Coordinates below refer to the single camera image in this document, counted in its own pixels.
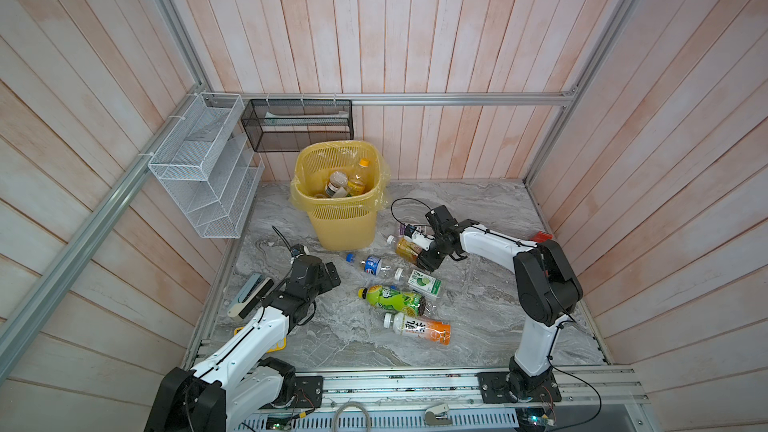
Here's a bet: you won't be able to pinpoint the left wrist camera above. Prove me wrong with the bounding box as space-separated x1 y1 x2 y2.
289 244 309 260

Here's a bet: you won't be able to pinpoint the white wire mesh shelf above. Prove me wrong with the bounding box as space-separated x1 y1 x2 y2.
149 93 264 239

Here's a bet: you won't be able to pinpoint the grey stapler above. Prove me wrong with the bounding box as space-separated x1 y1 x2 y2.
424 403 453 426

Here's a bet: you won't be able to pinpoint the gold red energy drink bottle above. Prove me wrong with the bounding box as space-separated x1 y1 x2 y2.
387 235 422 265

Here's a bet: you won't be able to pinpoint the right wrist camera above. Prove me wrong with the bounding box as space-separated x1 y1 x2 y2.
404 233 433 250

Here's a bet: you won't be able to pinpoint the orange juice bottle white cap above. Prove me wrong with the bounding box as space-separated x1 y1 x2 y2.
383 313 451 345

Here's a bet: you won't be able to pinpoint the yellow label tea bottle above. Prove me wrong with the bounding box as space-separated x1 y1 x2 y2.
347 158 370 196

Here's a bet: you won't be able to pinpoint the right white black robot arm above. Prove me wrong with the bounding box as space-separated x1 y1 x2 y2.
404 206 583 403

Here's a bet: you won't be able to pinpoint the black wire mesh basket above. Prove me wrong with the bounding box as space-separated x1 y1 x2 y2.
241 98 354 153

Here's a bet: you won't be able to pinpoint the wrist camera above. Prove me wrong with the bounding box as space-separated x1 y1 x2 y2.
404 233 433 250
289 244 309 260

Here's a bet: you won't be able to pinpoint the red tape dispenser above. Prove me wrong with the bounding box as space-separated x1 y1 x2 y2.
531 231 553 243

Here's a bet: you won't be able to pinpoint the blue label pepsi bottle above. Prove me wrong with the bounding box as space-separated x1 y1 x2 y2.
345 252 395 278

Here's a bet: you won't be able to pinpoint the coiled grey cable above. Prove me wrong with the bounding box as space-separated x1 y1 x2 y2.
331 400 374 432

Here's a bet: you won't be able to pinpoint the yellow plastic bin liner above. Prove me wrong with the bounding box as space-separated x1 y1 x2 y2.
291 140 391 220

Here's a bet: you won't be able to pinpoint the blue white stapler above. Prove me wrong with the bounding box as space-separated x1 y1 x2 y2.
227 273 274 319

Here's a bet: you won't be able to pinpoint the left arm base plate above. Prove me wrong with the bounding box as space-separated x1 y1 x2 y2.
261 376 324 410

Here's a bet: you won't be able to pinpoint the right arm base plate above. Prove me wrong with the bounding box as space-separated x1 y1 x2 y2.
476 369 562 404

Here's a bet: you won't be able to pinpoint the yellow ribbed waste bin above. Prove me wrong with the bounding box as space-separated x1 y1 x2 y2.
296 141 385 253

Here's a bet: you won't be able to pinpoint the green label tea bottle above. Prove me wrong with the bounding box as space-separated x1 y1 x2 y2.
358 285 427 317

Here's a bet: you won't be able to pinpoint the lime label bottle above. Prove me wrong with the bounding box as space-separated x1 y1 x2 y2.
393 268 442 299
325 170 349 198

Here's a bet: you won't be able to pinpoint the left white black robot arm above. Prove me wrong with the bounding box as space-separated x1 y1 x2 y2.
144 253 341 431

